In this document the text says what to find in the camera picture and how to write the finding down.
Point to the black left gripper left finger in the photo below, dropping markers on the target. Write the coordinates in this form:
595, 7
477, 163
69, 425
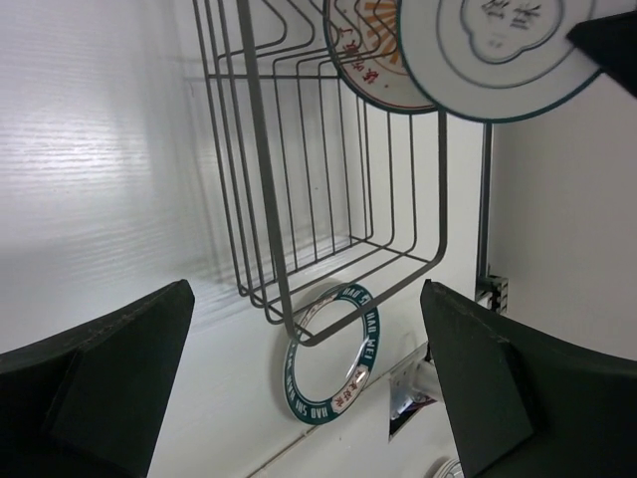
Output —
90, 401

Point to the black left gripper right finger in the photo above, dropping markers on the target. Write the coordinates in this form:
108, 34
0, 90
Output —
522, 403

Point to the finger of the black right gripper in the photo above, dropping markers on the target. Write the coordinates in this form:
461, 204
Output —
611, 44

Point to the white plate with flower emblem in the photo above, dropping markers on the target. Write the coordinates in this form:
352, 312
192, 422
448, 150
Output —
495, 61

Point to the white plate with teal rim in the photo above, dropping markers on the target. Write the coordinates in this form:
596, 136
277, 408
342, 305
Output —
322, 382

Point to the white plate with orange sunburst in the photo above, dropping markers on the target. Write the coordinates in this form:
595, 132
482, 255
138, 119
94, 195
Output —
362, 41

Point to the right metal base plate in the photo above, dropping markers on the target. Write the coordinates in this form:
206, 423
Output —
414, 384

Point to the grey wire dish rack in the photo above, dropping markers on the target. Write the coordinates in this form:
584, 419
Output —
317, 185

